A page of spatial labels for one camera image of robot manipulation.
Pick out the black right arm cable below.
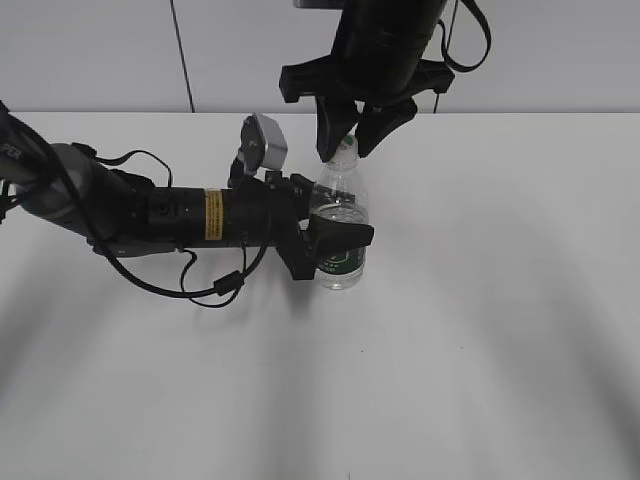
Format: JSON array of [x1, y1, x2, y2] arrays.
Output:
[[430, 0, 493, 115]]

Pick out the clear Cestbon water bottle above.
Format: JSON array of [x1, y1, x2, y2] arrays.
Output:
[[310, 155, 369, 290]]

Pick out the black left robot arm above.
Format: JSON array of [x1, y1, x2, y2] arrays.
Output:
[[1, 108, 374, 280]]

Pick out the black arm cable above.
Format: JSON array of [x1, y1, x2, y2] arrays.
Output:
[[44, 144, 274, 309], [430, 0, 493, 115]]

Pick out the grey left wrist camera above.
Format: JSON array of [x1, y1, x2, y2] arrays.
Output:
[[237, 113, 288, 176]]

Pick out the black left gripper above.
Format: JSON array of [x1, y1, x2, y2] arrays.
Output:
[[227, 171, 375, 280]]

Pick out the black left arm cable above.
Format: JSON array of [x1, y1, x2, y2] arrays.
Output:
[[44, 144, 274, 309]]

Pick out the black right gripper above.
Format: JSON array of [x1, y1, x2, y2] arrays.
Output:
[[279, 30, 454, 162]]

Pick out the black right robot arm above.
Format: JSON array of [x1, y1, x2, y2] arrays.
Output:
[[279, 1, 454, 162]]

